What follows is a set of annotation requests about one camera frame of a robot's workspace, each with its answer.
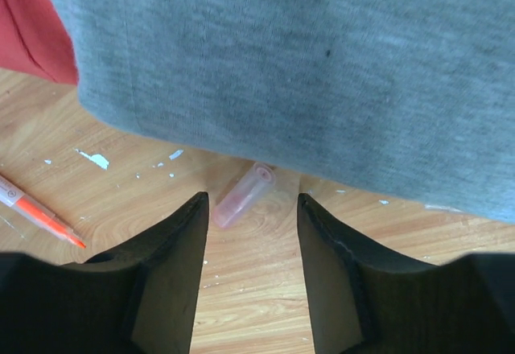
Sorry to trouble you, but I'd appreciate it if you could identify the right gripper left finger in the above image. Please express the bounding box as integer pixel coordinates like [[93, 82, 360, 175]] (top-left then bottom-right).
[[1, 192, 209, 353]]

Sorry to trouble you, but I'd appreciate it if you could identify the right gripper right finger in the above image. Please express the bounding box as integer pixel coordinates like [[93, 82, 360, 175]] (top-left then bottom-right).
[[297, 194, 514, 353]]

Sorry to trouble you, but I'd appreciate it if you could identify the pink translucent pen cap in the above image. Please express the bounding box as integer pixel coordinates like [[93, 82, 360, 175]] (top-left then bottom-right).
[[212, 163, 276, 228]]

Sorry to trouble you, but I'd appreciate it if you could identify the orange highlighter pen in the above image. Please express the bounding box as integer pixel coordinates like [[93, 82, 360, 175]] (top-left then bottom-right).
[[1, 177, 86, 249]]

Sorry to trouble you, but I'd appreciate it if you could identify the red and grey cloth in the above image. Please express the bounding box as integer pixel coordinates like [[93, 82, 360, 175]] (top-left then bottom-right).
[[1, 0, 514, 223]]

